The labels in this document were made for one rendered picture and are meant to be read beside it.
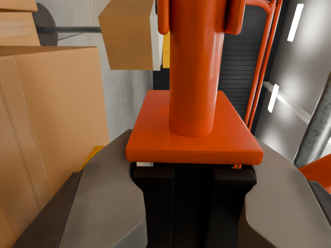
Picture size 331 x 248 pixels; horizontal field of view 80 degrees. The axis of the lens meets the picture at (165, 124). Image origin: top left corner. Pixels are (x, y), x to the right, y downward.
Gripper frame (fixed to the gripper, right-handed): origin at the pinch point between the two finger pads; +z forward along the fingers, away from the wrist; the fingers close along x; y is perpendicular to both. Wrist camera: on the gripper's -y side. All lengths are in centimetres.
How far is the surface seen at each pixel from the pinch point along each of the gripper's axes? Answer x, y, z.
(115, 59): -48, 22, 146
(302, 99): 498, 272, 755
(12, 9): -20.0, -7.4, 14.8
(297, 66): 496, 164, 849
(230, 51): 267, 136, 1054
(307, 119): 469, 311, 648
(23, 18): -61, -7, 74
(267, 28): 305, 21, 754
